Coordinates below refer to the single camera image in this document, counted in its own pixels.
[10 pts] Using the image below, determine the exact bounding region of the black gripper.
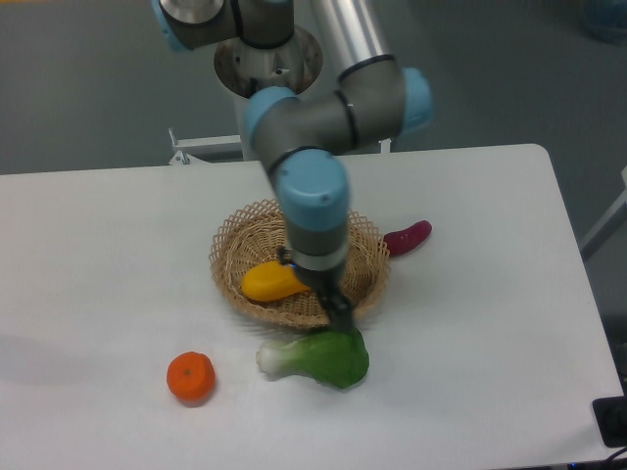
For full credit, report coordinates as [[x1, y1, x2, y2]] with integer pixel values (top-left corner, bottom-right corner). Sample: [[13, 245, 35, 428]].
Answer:
[[276, 247, 354, 334]]

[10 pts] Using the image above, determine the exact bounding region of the yellow mango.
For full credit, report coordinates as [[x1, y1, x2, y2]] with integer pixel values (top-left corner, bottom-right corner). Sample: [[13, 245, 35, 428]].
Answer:
[[241, 260, 310, 303]]

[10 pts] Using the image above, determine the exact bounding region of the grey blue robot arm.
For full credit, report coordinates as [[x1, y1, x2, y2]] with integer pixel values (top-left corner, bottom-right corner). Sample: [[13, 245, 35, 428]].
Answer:
[[153, 1, 433, 332]]

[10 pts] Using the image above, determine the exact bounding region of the woven wicker basket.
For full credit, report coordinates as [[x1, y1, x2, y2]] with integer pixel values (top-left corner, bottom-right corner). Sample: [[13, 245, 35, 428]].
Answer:
[[209, 199, 390, 330]]

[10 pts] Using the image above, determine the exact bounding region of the green bok choy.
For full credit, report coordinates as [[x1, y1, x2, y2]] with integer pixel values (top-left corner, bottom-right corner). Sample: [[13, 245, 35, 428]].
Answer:
[[256, 328, 370, 390]]

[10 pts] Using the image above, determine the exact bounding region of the purple sweet potato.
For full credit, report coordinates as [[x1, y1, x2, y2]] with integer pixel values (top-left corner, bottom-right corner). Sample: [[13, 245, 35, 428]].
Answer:
[[383, 220, 433, 258]]

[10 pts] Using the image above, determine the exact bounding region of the orange tangerine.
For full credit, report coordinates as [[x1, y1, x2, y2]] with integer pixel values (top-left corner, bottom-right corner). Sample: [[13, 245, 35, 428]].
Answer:
[[167, 352, 217, 404]]

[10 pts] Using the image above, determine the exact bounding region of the black device at table edge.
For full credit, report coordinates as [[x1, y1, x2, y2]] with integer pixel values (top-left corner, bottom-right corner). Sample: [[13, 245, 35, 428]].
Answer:
[[592, 396, 626, 448]]

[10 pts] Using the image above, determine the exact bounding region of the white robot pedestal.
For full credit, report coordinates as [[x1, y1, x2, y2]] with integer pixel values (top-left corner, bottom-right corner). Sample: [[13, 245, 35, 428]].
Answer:
[[214, 25, 323, 161]]

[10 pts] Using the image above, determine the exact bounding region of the white table leg frame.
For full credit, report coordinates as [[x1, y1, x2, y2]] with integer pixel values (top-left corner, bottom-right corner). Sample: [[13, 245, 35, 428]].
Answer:
[[579, 166, 627, 262]]

